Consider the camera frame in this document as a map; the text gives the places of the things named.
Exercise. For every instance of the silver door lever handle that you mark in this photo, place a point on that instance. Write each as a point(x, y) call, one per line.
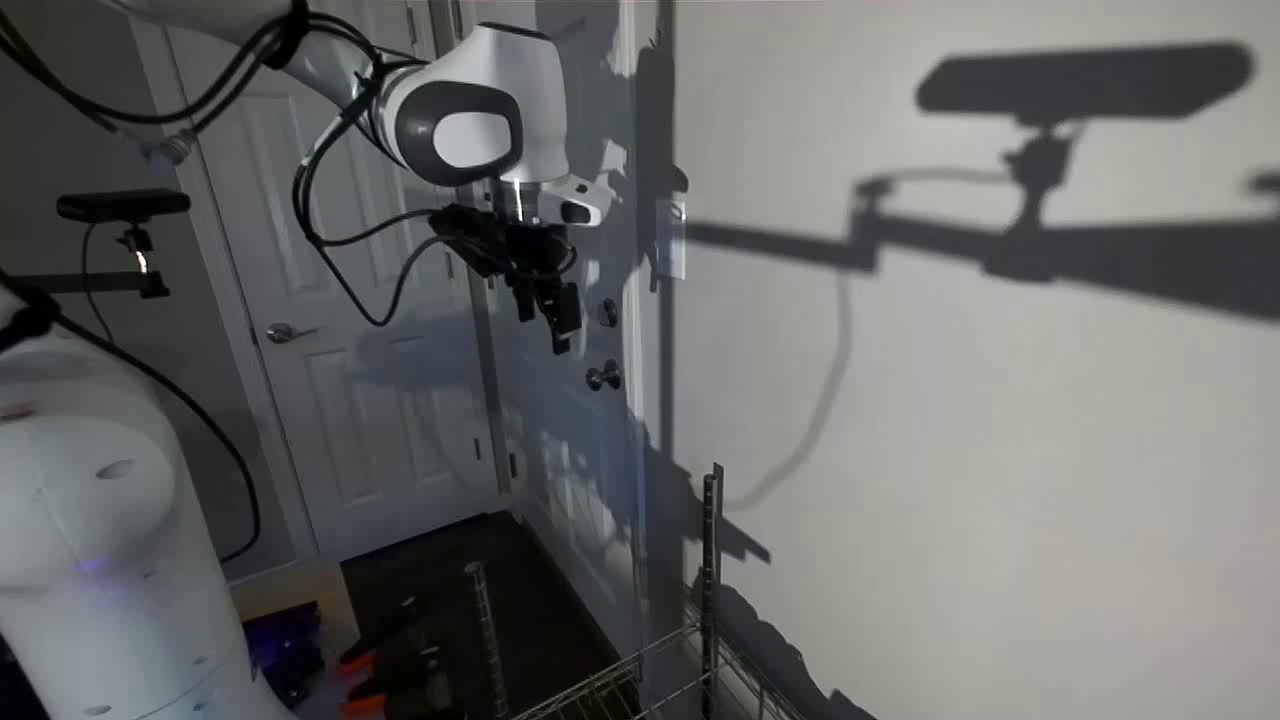
point(288, 334)

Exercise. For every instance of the white light switch plate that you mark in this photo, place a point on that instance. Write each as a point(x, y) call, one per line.
point(678, 236)

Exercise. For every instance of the black camera on stand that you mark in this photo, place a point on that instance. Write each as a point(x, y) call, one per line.
point(132, 214)

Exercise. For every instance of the white panel door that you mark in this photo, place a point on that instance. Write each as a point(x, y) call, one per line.
point(386, 410)

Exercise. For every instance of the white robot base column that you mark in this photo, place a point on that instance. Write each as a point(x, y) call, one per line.
point(108, 589)

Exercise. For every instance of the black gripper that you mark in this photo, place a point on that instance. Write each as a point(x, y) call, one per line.
point(527, 252)

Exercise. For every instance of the orange handled pliers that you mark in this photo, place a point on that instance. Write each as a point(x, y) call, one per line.
point(352, 691)

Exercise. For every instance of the silver round door knob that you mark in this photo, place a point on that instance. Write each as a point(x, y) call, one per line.
point(605, 376)

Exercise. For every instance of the dark floor mat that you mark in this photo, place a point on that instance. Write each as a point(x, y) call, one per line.
point(546, 632)

